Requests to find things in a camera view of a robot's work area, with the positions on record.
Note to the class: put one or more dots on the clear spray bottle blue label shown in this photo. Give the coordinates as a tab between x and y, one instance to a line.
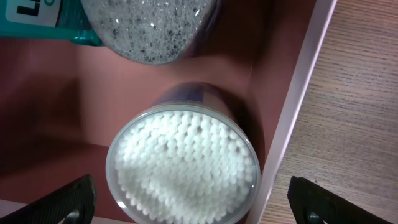
152	32

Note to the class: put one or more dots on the cotton swab round container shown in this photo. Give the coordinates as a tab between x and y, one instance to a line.
184	160

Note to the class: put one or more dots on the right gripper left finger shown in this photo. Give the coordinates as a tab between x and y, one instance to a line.
73	203

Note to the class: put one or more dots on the white box with pink interior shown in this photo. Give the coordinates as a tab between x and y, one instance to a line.
62	104

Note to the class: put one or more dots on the teal mouthwash bottle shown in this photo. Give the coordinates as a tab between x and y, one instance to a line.
47	19

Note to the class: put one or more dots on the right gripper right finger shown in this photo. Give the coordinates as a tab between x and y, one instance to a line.
311	203

